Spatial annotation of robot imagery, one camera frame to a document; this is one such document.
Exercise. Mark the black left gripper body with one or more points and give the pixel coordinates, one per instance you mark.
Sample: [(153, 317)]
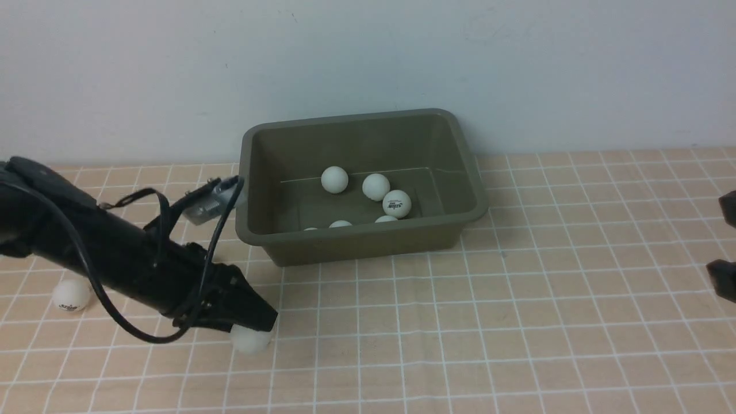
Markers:
[(217, 295)]

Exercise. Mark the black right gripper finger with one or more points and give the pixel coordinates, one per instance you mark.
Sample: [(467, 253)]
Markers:
[(727, 204), (722, 277)]

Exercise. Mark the white ball with logo centre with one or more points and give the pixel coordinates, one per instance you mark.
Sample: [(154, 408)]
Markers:
[(340, 223)]

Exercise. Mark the white ball with logo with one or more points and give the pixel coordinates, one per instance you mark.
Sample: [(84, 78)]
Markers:
[(376, 187), (340, 223)]

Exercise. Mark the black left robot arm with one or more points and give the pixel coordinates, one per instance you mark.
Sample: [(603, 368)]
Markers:
[(157, 253)]

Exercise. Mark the white ping-pong ball far left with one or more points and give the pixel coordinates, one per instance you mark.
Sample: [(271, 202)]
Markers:
[(71, 295)]

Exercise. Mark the olive green plastic bin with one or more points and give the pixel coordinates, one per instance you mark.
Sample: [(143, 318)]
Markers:
[(421, 151)]

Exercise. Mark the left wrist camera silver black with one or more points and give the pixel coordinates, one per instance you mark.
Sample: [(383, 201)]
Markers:
[(214, 200)]

